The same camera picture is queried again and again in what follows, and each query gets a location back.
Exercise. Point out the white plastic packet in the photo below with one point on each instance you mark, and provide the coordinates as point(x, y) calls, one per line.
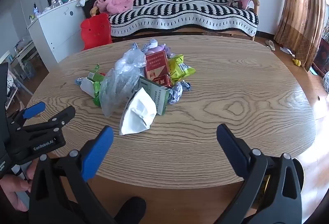
point(87, 86)

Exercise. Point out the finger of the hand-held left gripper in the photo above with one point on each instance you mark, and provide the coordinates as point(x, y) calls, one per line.
point(51, 121)
point(33, 110)

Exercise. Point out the shiny green wrapper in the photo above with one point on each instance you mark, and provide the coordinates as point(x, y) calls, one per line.
point(96, 91)

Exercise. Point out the yellow toy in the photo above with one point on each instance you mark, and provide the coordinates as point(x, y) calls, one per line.
point(297, 62)

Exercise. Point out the small white figurine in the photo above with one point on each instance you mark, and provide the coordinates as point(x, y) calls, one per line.
point(36, 9)

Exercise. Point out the red cigarette box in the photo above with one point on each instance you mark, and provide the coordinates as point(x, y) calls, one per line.
point(156, 64)

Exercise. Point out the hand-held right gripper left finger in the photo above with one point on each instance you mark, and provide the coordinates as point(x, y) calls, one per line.
point(99, 154)

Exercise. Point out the black white striped blanket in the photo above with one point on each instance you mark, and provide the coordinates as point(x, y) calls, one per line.
point(185, 12)

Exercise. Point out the white plastic bag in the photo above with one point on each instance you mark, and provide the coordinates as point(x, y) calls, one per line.
point(326, 86)

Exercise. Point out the person's left hand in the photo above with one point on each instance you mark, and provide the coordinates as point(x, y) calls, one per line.
point(9, 189)

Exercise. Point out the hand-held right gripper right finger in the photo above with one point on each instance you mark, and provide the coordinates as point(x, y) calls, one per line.
point(231, 147)

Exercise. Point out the yellow green snack packet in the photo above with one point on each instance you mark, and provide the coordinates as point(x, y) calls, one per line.
point(180, 69)

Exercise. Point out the white paper sheet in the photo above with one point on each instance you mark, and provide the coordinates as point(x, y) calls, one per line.
point(287, 50)

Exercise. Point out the beige slipper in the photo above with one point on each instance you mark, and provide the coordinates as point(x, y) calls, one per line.
point(272, 47)
point(269, 43)

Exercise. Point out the small green carton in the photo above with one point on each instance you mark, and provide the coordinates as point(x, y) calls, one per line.
point(93, 76)

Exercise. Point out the purple pink toy figure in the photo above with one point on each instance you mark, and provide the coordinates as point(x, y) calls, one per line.
point(163, 48)

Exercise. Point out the brown curtain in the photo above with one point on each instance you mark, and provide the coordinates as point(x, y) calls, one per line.
point(300, 8)

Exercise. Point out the white paper tissue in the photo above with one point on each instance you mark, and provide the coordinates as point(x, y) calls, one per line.
point(138, 113)

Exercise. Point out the green cigarette box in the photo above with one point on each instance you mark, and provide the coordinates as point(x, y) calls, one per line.
point(157, 93)

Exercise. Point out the wooden sofa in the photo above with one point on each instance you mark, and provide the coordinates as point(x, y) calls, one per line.
point(256, 4)

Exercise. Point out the pink jacket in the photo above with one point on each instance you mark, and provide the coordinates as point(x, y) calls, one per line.
point(115, 1)

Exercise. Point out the row of small bottles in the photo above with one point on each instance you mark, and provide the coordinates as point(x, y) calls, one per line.
point(59, 1)

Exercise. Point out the white metal rack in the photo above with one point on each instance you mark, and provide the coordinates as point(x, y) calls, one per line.
point(21, 62)

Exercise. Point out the clear plastic bag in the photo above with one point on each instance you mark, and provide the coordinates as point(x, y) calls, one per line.
point(115, 85)

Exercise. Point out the small red box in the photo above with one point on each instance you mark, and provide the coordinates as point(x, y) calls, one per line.
point(163, 81)

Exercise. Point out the black bag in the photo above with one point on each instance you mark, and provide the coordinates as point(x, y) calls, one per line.
point(88, 7)

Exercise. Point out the white cabinet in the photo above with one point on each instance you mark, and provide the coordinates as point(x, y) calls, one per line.
point(59, 26)

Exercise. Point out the red plastic stool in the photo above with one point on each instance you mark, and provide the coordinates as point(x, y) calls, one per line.
point(96, 31)

